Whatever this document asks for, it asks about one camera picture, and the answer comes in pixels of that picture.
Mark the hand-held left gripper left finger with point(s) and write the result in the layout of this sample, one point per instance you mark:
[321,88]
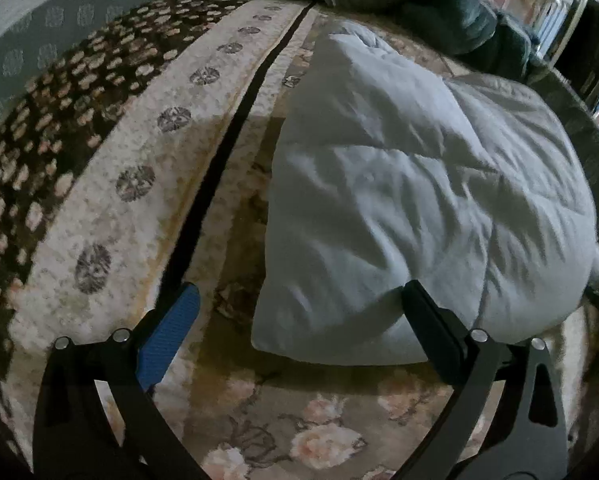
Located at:
[173,327]

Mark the white duvet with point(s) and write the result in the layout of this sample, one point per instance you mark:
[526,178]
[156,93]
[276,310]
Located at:
[404,185]

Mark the brown-bordered cream floral rug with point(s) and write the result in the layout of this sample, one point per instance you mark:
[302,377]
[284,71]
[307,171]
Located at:
[129,135]

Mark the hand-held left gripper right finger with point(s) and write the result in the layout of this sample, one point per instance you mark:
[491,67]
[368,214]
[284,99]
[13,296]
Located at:
[429,320]

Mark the dark blue pillow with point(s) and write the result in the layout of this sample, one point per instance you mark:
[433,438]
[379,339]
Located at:
[459,15]

